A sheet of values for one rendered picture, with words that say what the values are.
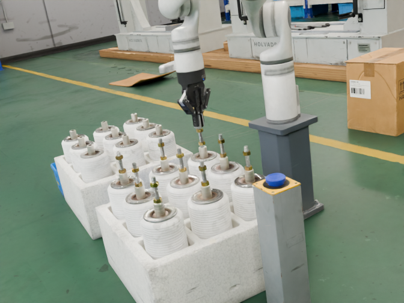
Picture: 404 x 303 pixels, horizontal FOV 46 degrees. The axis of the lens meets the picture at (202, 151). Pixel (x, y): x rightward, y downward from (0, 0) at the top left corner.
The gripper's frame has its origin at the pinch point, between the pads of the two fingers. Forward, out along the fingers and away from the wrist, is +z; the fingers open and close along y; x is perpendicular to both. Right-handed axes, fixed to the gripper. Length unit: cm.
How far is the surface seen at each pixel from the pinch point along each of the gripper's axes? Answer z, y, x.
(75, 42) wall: 20, 398, 515
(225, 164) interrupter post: 9.5, -6.0, -11.1
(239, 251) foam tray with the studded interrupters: 22.8, -22.7, -23.0
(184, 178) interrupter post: 9.4, -16.6, -5.5
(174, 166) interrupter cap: 10.5, -8.3, 4.3
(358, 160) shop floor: 36, 65, -21
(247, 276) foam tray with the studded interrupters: 30.1, -21.7, -23.5
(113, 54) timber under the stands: 27, 300, 337
